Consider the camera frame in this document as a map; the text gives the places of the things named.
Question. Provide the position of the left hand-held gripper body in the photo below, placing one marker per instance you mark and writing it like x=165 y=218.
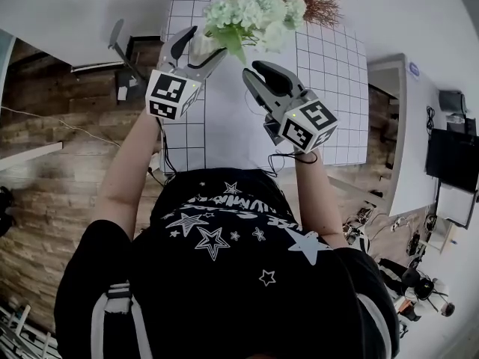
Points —
x=168 y=95

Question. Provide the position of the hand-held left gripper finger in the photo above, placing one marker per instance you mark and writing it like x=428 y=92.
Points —
x=170 y=49
x=204 y=71

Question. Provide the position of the blue round sticker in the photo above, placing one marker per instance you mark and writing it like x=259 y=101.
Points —
x=414 y=69

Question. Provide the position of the white green flowers bunch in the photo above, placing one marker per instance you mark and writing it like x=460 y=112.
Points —
x=254 y=9

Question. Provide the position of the white side desk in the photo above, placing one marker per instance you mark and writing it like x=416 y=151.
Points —
x=415 y=144

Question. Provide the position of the person's right forearm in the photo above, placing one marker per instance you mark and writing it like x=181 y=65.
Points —
x=316 y=196

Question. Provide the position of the black box device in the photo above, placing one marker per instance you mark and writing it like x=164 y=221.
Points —
x=451 y=101

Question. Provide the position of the white grid cloth table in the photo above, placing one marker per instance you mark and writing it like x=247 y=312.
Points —
x=337 y=80

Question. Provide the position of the person's black star-print clothing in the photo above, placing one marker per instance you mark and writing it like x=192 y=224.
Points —
x=232 y=294

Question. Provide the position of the person's left forearm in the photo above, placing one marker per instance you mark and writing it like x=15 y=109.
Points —
x=127 y=178

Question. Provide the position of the black monitor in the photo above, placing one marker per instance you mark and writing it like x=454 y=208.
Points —
x=453 y=159

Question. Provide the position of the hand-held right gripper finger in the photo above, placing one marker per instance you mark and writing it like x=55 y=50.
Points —
x=256 y=92
x=290 y=86

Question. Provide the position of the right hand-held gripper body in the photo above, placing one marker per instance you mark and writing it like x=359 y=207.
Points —
x=307 y=125

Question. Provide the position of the reddish dried plant white pot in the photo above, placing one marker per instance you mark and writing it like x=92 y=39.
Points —
x=322 y=2

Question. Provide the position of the black office chair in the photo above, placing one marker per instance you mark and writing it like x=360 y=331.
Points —
x=5 y=211

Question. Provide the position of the grey black floor stand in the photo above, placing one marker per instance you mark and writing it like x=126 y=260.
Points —
x=116 y=39

